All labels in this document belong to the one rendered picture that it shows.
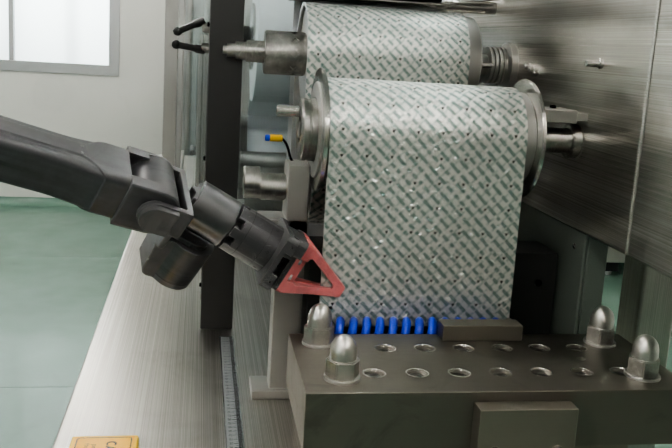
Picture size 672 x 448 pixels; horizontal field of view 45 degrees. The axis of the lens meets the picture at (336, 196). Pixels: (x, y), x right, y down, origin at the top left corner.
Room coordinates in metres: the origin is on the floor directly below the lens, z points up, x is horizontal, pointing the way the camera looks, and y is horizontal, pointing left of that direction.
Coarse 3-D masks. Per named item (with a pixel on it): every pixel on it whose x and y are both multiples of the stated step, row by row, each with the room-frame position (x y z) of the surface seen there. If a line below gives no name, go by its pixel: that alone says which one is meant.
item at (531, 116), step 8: (320, 88) 0.95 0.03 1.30; (312, 96) 1.01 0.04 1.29; (320, 96) 0.94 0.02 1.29; (320, 104) 0.93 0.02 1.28; (528, 104) 0.99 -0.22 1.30; (320, 112) 0.93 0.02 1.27; (528, 112) 0.98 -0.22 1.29; (320, 120) 0.93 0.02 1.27; (528, 120) 0.97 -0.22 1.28; (320, 128) 0.92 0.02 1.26; (528, 128) 0.97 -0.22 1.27; (536, 128) 0.97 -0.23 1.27; (320, 136) 0.92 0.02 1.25; (528, 136) 0.96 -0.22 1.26; (536, 136) 0.97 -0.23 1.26; (320, 144) 0.92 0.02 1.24; (528, 144) 0.96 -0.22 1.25; (320, 152) 0.93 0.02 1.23; (528, 152) 0.96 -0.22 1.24; (528, 160) 0.97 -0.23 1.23; (312, 168) 0.97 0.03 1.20; (528, 168) 0.97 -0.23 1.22; (312, 176) 0.97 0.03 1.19
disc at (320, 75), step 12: (324, 72) 0.95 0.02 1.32; (324, 84) 0.93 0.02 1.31; (324, 96) 0.93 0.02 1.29; (324, 108) 0.92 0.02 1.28; (324, 120) 0.91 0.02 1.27; (324, 132) 0.91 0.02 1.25; (324, 144) 0.91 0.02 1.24; (324, 156) 0.91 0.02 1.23; (324, 168) 0.92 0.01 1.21; (312, 180) 0.98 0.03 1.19
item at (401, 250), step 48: (336, 192) 0.92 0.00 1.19; (384, 192) 0.93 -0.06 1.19; (432, 192) 0.94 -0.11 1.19; (480, 192) 0.95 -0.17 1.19; (336, 240) 0.92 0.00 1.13; (384, 240) 0.93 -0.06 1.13; (432, 240) 0.94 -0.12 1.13; (480, 240) 0.95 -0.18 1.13; (384, 288) 0.93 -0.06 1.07; (432, 288) 0.94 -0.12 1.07; (480, 288) 0.95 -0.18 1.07
